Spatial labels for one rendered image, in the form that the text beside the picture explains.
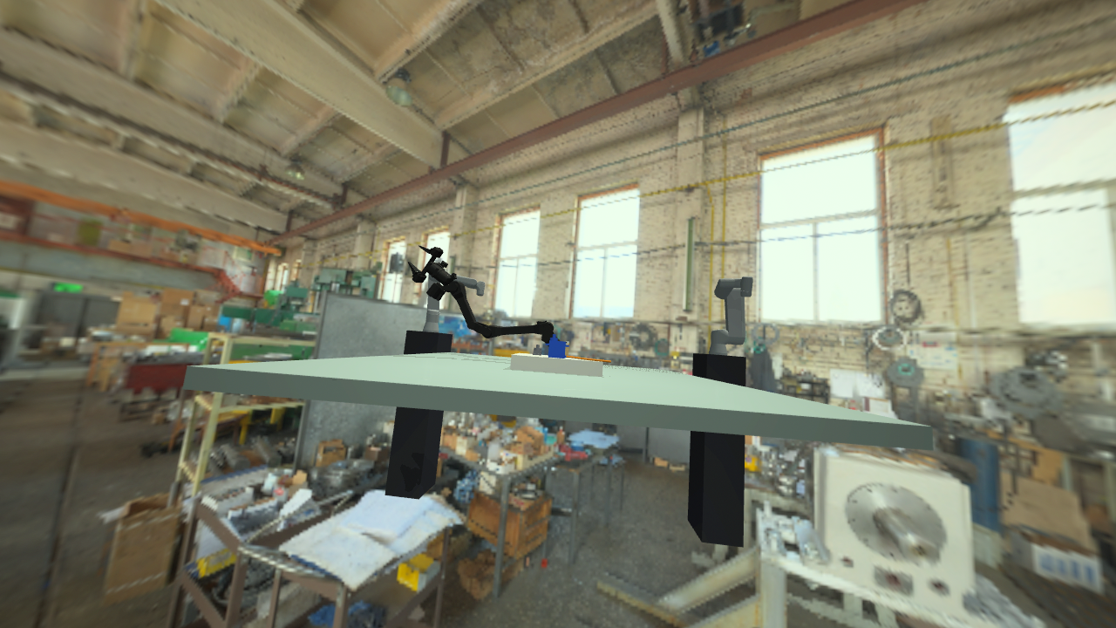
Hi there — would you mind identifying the blue micro servo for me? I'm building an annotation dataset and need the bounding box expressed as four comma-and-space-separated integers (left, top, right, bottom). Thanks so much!
546, 334, 610, 363

